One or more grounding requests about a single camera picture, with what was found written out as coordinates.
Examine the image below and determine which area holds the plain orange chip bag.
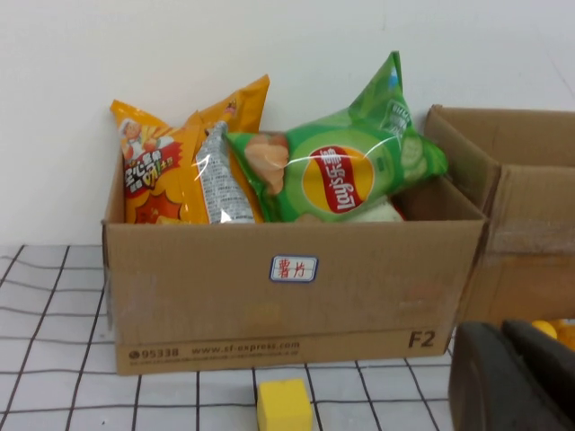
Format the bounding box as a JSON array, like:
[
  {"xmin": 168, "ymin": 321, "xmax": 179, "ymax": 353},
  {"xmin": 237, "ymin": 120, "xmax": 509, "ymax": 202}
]
[{"xmin": 186, "ymin": 75, "xmax": 270, "ymax": 136}]

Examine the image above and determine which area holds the chips label sticker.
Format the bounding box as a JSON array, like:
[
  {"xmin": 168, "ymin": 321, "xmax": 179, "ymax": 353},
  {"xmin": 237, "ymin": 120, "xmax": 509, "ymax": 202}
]
[{"xmin": 269, "ymin": 255, "xmax": 319, "ymax": 284}]

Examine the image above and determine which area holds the cardboard box with F2 print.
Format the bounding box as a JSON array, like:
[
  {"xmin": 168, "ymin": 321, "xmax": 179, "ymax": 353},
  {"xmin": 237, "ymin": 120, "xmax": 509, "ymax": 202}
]
[{"xmin": 102, "ymin": 129, "xmax": 489, "ymax": 376}]

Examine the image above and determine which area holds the yellow foam cube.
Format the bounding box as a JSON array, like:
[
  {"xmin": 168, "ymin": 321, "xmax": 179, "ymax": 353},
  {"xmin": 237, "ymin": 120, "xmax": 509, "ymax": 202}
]
[{"xmin": 256, "ymin": 379, "xmax": 314, "ymax": 431}]

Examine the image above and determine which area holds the green Lay's chip bag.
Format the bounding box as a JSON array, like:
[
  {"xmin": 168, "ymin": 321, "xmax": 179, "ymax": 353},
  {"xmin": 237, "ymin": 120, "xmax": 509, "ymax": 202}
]
[{"xmin": 224, "ymin": 50, "xmax": 450, "ymax": 224}]

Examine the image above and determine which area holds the yellow biscuit packet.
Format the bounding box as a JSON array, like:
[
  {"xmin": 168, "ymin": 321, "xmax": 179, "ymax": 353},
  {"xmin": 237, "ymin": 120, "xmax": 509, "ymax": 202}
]
[{"xmin": 555, "ymin": 321, "xmax": 575, "ymax": 352}]

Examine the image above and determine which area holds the taped cardboard box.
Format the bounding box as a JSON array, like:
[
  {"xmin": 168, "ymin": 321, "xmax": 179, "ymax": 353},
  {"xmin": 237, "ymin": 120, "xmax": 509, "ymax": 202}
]
[{"xmin": 424, "ymin": 105, "xmax": 575, "ymax": 329}]

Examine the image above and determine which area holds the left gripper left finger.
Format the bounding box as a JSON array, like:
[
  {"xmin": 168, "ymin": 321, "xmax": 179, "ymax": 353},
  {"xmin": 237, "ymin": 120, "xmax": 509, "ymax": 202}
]
[{"xmin": 447, "ymin": 321, "xmax": 575, "ymax": 431}]

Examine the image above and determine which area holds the orange chip bag silver back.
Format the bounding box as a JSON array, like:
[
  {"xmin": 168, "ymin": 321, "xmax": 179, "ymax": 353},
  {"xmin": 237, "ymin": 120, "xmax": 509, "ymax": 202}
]
[{"xmin": 193, "ymin": 119, "xmax": 266, "ymax": 225}]

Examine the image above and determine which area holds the orange chip bag chef print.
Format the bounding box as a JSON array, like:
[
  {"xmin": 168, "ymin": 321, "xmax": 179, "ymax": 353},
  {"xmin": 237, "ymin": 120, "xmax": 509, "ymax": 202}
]
[{"xmin": 111, "ymin": 99, "xmax": 210, "ymax": 225}]

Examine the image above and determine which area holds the white black-grid tablecloth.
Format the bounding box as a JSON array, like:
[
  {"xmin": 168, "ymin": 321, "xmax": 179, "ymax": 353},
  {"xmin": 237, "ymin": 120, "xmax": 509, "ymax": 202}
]
[{"xmin": 0, "ymin": 244, "xmax": 575, "ymax": 431}]

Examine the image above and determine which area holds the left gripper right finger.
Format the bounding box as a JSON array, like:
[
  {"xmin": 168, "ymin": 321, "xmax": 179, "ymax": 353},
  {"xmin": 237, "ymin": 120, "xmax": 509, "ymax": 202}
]
[{"xmin": 501, "ymin": 319, "xmax": 575, "ymax": 412}]

